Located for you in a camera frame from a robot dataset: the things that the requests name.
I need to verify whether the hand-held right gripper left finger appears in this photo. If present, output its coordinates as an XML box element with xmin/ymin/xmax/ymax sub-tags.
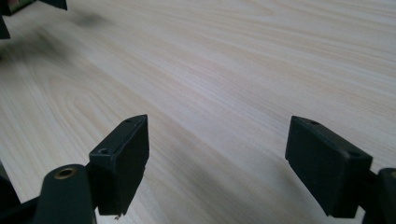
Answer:
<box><xmin>88</xmin><ymin>114</ymin><xmax>150</xmax><ymax>217</ymax></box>

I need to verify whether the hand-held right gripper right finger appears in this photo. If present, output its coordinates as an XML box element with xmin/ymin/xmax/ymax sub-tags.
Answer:
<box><xmin>284</xmin><ymin>115</ymin><xmax>374</xmax><ymax>219</ymax></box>

